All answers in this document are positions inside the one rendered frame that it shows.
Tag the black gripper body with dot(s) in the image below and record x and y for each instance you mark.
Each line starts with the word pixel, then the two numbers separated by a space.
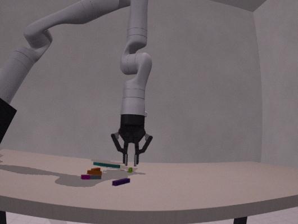
pixel 132 123

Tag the purple rod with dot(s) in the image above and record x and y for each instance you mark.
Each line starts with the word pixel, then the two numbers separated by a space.
pixel 121 181

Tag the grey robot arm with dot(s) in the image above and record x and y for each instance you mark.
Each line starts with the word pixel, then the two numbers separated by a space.
pixel 16 68

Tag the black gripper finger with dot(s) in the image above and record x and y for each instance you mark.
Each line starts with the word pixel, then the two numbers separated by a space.
pixel 115 138
pixel 148 139

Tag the magenta rod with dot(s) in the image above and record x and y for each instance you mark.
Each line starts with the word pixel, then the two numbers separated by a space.
pixel 85 177

